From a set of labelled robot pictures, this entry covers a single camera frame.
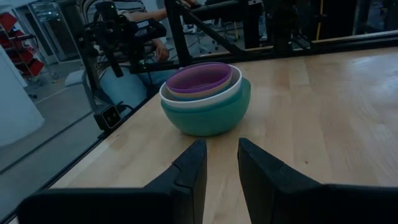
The purple plastic bowl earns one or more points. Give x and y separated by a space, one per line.
199 76

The white plastic bowl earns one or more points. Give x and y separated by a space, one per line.
202 104

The red shelf cart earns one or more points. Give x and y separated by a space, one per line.
34 67

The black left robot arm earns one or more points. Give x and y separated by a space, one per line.
124 28

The large green plastic bowl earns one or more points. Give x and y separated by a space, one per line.
211 124

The office chair base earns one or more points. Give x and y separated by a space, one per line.
202 43

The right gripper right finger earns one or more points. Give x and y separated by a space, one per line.
264 186

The person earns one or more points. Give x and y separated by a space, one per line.
124 87

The black table-level camera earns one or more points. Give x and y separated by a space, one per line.
110 116

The yellow pole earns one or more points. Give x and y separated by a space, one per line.
319 18

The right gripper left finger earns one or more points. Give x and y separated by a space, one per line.
189 186

